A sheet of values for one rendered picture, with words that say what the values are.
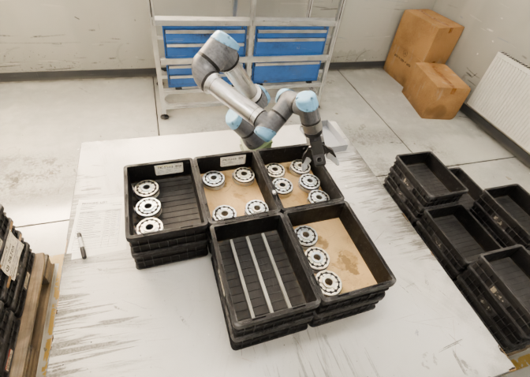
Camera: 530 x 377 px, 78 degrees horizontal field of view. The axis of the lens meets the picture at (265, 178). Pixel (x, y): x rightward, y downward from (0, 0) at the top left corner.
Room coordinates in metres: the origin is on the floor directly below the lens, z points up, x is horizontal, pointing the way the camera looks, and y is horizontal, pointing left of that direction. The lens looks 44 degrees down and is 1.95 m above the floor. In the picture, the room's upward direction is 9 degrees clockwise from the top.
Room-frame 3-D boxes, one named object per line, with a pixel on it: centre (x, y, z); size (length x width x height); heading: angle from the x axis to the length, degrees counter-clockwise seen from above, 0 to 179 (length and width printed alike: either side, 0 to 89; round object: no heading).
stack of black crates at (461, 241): (1.32, -1.23, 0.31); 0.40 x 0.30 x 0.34; 22
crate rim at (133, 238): (0.88, 0.40, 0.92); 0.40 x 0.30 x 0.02; 24
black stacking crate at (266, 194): (1.00, 0.13, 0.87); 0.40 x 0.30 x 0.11; 24
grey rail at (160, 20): (3.01, 0.32, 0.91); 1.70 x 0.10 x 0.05; 112
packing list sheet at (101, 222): (0.84, 0.71, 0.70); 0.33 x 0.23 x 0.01; 22
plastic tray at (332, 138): (1.72, -0.33, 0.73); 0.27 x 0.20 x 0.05; 26
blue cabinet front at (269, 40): (3.13, -0.06, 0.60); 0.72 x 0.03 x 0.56; 112
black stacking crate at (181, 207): (0.88, 0.40, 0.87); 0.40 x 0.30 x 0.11; 24
